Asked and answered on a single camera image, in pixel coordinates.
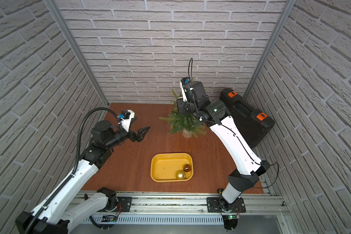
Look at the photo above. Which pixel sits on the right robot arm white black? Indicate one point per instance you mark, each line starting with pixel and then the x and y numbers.
pixel 216 115

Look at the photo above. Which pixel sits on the yellow plastic tray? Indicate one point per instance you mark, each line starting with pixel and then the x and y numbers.
pixel 164 167

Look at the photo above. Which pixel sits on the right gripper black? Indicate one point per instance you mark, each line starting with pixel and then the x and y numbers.
pixel 181 107

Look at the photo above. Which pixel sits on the black tool case orange latches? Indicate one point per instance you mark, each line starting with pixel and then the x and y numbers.
pixel 252 123

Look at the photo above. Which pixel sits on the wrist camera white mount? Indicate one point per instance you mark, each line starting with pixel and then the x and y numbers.
pixel 125 119
pixel 183 82

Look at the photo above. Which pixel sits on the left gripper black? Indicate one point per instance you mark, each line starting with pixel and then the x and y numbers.
pixel 133 136

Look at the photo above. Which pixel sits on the white tree pot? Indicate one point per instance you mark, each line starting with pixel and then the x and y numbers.
pixel 187 134

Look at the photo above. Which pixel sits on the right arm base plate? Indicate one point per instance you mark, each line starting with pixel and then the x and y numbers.
pixel 220 205

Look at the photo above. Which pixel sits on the small green christmas tree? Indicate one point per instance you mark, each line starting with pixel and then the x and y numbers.
pixel 183 123

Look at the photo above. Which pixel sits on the aluminium mounting rail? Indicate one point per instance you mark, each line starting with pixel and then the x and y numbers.
pixel 182 208

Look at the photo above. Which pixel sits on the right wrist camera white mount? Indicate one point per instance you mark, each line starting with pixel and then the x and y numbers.
pixel 183 82

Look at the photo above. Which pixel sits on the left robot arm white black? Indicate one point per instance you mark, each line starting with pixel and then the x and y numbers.
pixel 52 215

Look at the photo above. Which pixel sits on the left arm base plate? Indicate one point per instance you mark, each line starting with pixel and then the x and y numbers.
pixel 124 204

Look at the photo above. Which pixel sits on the copper ball ornament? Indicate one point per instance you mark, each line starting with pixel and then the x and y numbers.
pixel 187 168

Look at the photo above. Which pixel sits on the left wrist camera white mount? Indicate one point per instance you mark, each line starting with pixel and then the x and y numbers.
pixel 125 119

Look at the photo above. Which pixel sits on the matte gold ball ornament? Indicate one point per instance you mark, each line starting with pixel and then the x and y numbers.
pixel 180 175

